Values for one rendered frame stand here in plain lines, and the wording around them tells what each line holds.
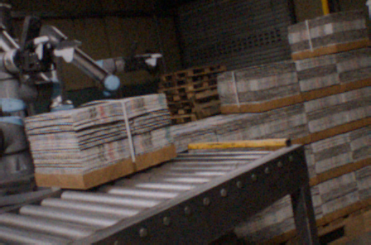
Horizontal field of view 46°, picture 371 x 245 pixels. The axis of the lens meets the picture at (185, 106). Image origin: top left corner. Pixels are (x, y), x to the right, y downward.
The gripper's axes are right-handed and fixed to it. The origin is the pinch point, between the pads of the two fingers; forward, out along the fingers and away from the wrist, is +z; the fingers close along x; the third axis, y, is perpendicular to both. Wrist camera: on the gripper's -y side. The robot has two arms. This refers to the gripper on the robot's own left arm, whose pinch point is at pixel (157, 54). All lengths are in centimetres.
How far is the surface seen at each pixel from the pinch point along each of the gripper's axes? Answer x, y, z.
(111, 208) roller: 141, 25, -51
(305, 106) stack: 33, 39, 69
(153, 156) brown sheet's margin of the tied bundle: 104, 26, -32
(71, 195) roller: 114, 29, -59
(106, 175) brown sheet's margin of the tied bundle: 113, 26, -48
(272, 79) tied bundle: 34, 20, 50
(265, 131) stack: 39, 46, 41
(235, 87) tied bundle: 19.7, 23.2, 35.7
